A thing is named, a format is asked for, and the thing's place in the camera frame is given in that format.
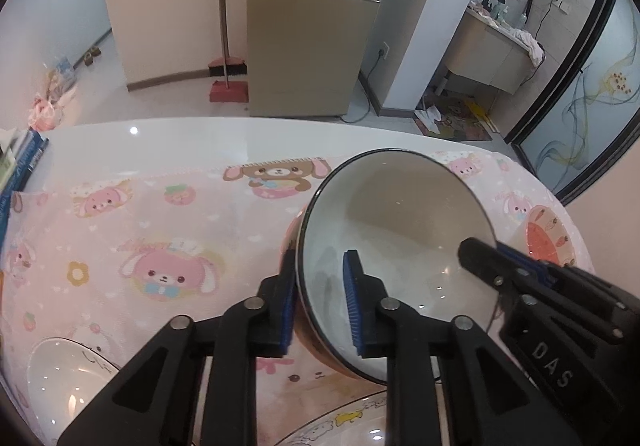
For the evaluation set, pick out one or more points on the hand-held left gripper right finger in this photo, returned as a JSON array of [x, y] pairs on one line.
[[352, 306]]

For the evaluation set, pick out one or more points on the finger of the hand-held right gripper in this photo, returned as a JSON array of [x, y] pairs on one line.
[[530, 263], [477, 256]]

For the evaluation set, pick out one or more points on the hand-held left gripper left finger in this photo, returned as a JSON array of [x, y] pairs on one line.
[[289, 306]]

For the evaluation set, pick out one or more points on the pink carrot print bowl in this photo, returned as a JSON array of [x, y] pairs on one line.
[[545, 238]]

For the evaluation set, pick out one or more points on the white bowl dark rim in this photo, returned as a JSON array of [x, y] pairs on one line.
[[400, 226]]

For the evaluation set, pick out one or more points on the white cartoon print plate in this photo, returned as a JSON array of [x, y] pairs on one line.
[[340, 426]]

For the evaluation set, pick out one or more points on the white plate black lettering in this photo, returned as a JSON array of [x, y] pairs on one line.
[[55, 376]]

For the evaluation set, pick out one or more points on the colourful floor mat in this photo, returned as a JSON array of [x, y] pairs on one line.
[[460, 121]]

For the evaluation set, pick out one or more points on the white crumpled paper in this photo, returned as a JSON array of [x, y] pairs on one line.
[[429, 116]]

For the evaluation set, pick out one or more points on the pink printed tablecloth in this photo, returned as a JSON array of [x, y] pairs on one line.
[[150, 226]]

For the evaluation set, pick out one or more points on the black framed glass door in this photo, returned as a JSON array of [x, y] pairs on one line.
[[590, 101]]

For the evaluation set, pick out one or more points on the bathroom vanity cabinet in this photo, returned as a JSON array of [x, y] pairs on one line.
[[485, 51]]

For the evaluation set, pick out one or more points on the white towel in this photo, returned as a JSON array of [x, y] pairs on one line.
[[530, 46]]

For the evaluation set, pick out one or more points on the red dustpan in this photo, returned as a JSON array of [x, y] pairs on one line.
[[229, 91]]

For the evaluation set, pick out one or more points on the green bottle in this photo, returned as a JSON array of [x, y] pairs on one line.
[[500, 12]]

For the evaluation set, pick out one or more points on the beige refrigerator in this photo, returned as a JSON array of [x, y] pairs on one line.
[[310, 36]]

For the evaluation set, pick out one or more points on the stack of books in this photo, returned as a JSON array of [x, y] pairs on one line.
[[22, 161]]

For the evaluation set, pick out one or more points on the pink wrapped bundle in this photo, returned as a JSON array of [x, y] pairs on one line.
[[45, 106]]

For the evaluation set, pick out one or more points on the white wall outlet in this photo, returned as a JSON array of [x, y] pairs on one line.
[[383, 51]]

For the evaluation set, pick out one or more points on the bathroom wall socket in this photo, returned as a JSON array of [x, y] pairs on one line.
[[561, 5]]

